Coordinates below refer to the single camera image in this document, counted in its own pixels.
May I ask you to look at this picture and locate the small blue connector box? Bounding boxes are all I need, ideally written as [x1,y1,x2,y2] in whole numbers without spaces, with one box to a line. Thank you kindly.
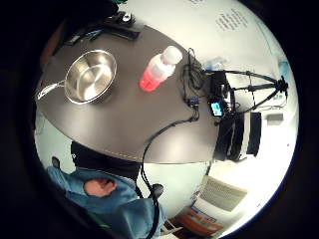
[186,96,201,108]

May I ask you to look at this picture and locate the orange brown box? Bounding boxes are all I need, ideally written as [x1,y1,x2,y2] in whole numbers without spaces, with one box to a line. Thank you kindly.
[171,207,224,239]

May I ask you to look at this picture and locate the stainless steel pan with handle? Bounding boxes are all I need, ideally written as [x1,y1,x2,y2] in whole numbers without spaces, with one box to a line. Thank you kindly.
[36,49,118,106]

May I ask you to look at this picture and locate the tangled black cable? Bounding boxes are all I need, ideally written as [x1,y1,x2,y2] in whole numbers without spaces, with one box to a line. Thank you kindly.
[179,47,204,101]

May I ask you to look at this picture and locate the black clamp with silver ring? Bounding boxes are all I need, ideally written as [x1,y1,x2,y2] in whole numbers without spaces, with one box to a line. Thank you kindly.
[109,11,137,26]

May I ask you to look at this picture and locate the the person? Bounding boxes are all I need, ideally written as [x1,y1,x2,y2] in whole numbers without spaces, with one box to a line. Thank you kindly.
[45,140,167,239]

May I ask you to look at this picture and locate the black camera with blue screen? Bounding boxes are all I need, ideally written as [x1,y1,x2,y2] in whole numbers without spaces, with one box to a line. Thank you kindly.
[207,71,231,119]

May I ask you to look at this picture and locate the grey wall vent grille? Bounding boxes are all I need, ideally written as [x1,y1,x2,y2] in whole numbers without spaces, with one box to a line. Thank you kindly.
[198,175,249,213]

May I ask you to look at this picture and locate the flat black box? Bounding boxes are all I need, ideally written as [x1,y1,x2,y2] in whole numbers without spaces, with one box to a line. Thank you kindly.
[102,22,142,42]

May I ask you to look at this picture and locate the long black cable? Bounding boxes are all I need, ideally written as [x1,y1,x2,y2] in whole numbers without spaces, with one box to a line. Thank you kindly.
[139,111,201,239]

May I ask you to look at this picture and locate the plastic bottle with pink liquid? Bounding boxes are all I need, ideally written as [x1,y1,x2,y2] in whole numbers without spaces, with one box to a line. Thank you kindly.
[139,45,183,93]

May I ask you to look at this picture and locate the black tripod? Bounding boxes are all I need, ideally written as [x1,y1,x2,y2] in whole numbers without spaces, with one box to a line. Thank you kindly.
[204,69,289,116]

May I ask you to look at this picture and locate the grey wall socket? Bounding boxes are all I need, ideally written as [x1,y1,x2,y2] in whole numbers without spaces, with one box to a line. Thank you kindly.
[265,113,285,126]

